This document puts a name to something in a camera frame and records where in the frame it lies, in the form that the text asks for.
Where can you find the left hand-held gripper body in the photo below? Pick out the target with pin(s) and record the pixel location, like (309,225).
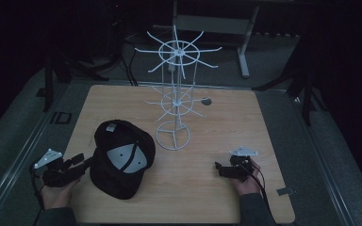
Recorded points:
(54,175)

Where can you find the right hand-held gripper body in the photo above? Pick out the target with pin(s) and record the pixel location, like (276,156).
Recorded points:
(239,166)

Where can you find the black baseball cap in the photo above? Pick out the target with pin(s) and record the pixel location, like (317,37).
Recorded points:
(119,179)

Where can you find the person's left hand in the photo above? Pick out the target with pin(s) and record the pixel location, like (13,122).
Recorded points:
(56,196)

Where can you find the person's right hand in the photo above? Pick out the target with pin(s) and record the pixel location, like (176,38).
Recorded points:
(250,186)

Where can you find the grey tape strip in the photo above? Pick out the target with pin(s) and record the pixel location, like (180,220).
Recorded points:
(285,191)

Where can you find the black tripod stand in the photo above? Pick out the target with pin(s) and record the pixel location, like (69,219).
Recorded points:
(304,91)
(52,72)

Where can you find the black floor bracket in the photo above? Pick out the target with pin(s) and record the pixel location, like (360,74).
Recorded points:
(61,117)

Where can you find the white metal desk frame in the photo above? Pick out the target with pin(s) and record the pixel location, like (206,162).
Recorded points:
(244,40)

